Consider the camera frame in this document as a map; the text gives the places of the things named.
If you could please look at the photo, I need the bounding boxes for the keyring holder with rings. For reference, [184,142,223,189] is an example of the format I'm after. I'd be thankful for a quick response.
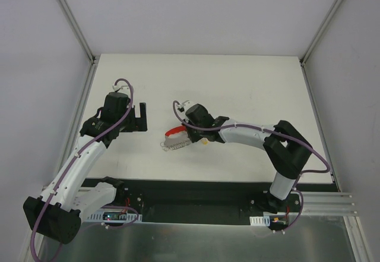
[161,125,191,151]

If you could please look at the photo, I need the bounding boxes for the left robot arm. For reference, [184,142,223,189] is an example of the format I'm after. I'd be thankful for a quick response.
[23,92,148,244]

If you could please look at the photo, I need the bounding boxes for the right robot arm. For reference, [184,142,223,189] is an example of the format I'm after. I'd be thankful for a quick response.
[177,101,311,214]

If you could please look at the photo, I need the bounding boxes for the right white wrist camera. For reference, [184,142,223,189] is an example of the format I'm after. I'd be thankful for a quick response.
[176,100,196,113]

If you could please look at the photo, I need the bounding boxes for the left aluminium side rail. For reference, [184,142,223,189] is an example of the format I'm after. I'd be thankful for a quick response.
[53,56,100,176]

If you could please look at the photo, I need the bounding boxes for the aluminium side rail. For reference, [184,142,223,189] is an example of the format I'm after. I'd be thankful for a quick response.
[300,63,341,192]
[53,56,100,176]

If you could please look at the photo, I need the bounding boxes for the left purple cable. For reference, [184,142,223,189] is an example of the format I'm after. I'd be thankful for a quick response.
[29,78,140,261]

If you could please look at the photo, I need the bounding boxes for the purple cable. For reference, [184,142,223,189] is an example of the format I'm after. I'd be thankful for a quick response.
[172,100,331,235]
[29,78,140,261]

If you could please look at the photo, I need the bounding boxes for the left white cable duct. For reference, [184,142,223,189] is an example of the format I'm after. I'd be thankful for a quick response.
[84,211,143,223]

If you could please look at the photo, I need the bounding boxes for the white cable duct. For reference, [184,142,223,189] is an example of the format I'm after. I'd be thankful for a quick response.
[249,215,270,227]
[84,211,143,223]

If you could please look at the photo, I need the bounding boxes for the left aluminium frame post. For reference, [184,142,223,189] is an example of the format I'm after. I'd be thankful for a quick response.
[56,0,97,64]

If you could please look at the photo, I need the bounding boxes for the aluminium frame post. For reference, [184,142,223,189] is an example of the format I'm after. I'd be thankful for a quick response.
[56,0,97,64]
[300,0,345,67]

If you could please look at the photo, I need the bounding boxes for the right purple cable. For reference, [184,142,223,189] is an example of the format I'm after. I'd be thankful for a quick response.
[172,100,331,235]

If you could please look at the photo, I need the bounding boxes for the right white cable duct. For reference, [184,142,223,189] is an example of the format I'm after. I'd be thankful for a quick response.
[249,215,270,227]

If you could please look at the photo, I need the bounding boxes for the right aluminium side rail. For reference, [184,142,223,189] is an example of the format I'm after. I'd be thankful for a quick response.
[300,63,341,192]

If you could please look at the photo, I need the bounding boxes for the right aluminium frame post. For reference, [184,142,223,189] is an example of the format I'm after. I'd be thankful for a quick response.
[300,0,345,67]

